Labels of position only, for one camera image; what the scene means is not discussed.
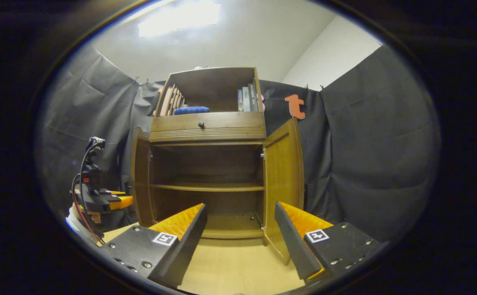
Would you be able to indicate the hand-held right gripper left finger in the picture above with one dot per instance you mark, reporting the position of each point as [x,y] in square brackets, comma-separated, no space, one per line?
[189,241]

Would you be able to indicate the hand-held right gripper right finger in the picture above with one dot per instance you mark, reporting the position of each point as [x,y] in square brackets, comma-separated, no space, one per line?
[293,241]

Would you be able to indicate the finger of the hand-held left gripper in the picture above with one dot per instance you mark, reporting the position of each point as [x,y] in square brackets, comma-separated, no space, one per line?
[123,201]

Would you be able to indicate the wooden double-door shoe cabinet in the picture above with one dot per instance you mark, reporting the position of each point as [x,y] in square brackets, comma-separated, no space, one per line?
[213,88]

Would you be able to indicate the wooden inner shelf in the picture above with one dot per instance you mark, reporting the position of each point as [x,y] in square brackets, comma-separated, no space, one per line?
[205,187]

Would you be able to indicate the blue towel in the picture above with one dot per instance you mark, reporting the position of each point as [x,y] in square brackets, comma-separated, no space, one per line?
[191,110]

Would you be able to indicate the grey spine book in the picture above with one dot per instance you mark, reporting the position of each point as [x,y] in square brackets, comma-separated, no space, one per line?
[246,99]

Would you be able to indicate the blue cover book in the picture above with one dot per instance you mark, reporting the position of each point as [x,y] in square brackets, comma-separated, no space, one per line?
[240,100]

